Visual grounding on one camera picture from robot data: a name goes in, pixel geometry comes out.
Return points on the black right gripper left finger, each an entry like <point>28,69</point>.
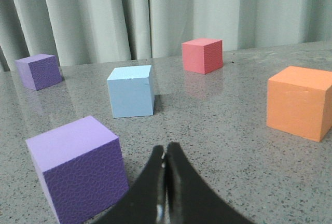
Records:
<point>145,200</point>

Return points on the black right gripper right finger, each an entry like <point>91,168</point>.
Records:
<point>191,200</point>

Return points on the near purple foam cube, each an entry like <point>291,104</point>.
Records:
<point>80,169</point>

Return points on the purple foam cube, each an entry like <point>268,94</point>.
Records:
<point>80,169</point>
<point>39,71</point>

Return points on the light blue foam cube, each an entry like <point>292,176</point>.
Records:
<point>131,91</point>

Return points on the far red foam cube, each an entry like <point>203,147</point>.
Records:
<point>202,55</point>

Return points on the orange foam cube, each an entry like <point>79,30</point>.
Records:
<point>299,102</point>

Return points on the far purple foam cube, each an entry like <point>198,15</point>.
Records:
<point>39,71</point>

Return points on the grey pleated curtain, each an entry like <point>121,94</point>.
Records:
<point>98,31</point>

